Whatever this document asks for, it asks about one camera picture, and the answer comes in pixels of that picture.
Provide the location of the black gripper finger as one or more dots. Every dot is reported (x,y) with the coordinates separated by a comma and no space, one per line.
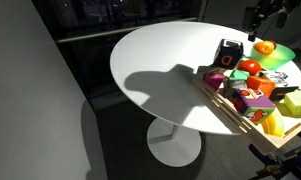
(281,20)
(253,28)

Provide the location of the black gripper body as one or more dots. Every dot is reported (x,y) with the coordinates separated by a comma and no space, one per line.
(276,5)

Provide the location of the black plush cube letter D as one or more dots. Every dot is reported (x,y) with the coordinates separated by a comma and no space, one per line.
(227,53)

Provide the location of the orange toy fruit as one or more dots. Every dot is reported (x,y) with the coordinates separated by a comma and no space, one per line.
(264,47)

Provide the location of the red toy tomato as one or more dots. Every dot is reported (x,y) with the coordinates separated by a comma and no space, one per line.
(250,66)

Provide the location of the white zebra plush cube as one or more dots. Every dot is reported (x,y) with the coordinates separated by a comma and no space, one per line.
(283,83)

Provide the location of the purple plush cube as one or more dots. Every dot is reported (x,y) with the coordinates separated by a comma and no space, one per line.
(253,105)

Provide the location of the wooden crate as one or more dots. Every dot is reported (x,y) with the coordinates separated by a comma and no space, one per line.
(243,125)

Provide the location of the yellow toy banana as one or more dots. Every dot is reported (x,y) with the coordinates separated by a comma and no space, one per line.
(274,125)

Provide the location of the green plastic bowl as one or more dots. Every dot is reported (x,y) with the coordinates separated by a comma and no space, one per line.
(276,57)

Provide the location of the orange block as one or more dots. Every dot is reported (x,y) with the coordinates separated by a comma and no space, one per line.
(260,86)

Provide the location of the magenta block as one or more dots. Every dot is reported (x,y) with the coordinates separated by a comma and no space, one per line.
(214,81)

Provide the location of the lime green block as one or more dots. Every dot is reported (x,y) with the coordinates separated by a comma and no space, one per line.
(298,102)

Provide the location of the white table pedestal base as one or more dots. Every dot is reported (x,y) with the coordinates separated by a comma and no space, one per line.
(173,143)

